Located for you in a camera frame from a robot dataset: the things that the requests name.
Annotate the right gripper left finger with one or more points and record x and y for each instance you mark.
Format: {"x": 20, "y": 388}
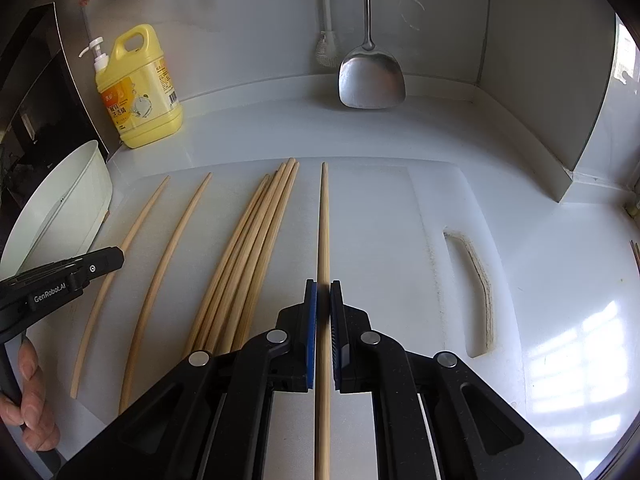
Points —
{"x": 208, "y": 418}

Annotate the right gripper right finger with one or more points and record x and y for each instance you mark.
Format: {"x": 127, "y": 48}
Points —
{"x": 434, "y": 417}

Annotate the person's left hand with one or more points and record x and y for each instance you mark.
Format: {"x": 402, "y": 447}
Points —
{"x": 41, "y": 433}

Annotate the white plastic basin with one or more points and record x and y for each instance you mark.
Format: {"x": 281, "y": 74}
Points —
{"x": 64, "y": 214}

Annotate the white cutting board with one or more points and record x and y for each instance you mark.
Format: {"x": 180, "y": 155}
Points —
{"x": 408, "y": 243}

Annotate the yellow dish soap bottle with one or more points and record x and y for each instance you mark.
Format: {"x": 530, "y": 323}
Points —
{"x": 136, "y": 88}

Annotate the steel spatula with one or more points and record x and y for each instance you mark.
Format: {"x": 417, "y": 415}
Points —
{"x": 370, "y": 78}

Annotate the white bottle brush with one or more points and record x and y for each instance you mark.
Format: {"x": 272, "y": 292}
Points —
{"x": 327, "y": 49}

